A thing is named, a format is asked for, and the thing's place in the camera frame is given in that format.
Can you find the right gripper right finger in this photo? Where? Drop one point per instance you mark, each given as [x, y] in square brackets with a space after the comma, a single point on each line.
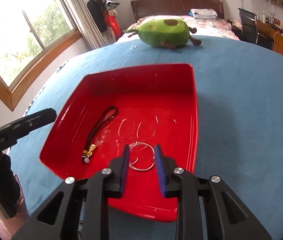
[205, 205]

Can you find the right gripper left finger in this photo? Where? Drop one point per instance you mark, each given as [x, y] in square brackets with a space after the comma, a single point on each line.
[78, 209]

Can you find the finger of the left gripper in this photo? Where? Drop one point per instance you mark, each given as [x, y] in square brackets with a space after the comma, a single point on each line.
[10, 133]

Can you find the black cord gold charm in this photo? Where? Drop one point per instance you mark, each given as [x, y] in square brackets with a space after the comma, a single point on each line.
[90, 147]

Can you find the pink sleeve forearm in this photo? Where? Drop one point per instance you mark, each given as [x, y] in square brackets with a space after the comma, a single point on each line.
[9, 226]

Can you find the blue bed blanket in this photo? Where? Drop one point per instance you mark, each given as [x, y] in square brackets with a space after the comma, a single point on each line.
[240, 95]

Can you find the wooden framed window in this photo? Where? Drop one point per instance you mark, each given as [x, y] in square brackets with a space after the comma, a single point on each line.
[33, 33]

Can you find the coat rack with clothes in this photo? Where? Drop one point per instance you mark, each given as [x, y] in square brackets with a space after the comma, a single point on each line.
[103, 13]

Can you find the beige curtain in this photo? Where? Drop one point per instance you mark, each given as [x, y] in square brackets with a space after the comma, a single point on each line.
[85, 23]

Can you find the green avocado plush toy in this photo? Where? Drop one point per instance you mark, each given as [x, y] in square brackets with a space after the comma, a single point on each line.
[169, 33]

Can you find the wooden desk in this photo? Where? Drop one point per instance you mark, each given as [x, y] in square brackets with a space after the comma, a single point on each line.
[274, 38]

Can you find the black office chair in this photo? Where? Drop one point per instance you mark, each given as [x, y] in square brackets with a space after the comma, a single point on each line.
[249, 31]

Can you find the folded blankets stack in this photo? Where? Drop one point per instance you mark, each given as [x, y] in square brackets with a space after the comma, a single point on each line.
[204, 14]

